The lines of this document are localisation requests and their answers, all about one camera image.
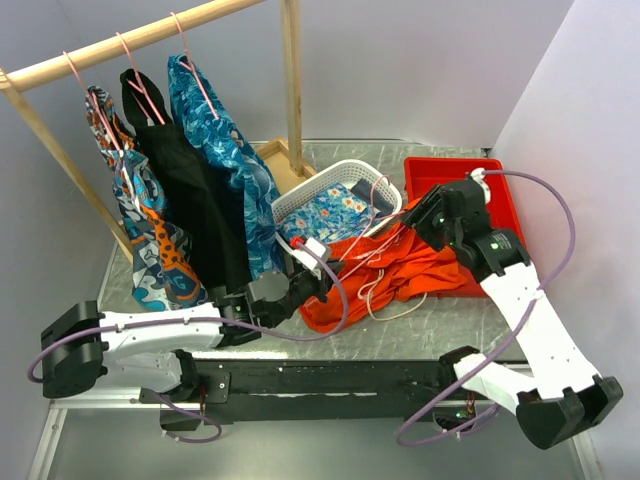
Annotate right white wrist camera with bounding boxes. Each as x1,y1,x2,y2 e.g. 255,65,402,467
467,167,492,205

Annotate black shorts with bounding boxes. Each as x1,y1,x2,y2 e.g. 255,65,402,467
120,68,252,293

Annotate red plastic bin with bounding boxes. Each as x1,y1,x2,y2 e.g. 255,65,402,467
404,156,526,298

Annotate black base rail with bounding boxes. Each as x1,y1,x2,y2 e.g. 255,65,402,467
161,359,453,425

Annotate pink hanger with patterned garment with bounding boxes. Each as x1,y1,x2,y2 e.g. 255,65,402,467
62,51,122,150

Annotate blue floral fabric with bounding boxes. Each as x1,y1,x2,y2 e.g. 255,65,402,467
277,183,384,243

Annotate pink hanger with blue garment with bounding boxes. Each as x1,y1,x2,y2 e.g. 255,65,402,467
170,12,219,120

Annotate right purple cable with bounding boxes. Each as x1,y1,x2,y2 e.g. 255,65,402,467
395,168,574,448

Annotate blue leaf print shorts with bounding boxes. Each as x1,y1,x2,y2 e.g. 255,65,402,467
167,54,284,278

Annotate pink hanger with black garment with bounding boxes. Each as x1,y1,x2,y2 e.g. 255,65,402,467
116,32,166,125

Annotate pink wire hanger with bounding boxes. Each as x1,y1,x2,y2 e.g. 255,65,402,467
339,175,391,261

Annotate aluminium frame rail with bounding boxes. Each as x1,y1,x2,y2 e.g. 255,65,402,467
24,361,601,480

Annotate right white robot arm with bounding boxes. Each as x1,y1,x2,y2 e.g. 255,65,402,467
396,177,624,450

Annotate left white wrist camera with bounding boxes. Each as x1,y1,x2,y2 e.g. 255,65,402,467
291,237,330,272

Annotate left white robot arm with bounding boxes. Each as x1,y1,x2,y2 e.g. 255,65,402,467
27,270,337,402

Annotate orange blue patterned shorts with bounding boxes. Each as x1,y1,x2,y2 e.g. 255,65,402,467
85,85,209,311

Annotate purple cable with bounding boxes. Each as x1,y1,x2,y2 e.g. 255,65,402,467
27,244,350,445
395,168,574,448

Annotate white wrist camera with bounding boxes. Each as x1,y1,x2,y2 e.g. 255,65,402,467
291,237,330,272
467,167,492,205

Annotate wooden clothes rack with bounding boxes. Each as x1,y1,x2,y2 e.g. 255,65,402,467
1,1,316,261

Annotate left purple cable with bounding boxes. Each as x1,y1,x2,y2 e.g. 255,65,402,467
27,244,350,445

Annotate dark grey folded fabric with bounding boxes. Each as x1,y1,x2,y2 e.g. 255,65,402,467
350,179,394,215

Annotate white perforated plastic basket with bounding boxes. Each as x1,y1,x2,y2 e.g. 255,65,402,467
272,159,403,253

